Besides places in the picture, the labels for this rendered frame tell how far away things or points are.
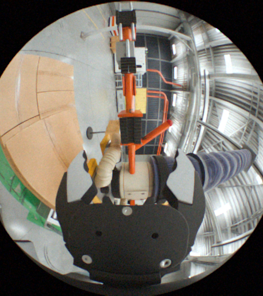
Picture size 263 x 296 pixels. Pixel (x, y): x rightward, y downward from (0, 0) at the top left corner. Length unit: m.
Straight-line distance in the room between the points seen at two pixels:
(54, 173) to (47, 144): 0.12
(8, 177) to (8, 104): 0.79
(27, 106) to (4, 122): 0.23
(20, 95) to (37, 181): 0.64
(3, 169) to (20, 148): 0.97
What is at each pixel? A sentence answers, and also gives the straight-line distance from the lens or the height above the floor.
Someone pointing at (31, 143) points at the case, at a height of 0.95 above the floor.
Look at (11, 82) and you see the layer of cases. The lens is 0.87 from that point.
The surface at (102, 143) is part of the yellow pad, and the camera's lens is 0.35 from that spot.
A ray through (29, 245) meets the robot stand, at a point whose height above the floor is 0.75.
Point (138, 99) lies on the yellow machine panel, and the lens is 7.44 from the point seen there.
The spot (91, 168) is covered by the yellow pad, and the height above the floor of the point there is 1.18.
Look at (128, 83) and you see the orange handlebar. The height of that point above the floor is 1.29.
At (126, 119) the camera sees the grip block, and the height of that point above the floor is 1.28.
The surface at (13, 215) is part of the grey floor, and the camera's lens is 1.48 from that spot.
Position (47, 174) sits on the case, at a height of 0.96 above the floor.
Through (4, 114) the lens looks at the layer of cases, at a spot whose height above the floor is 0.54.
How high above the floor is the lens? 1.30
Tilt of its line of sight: 2 degrees down
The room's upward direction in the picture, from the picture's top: 89 degrees clockwise
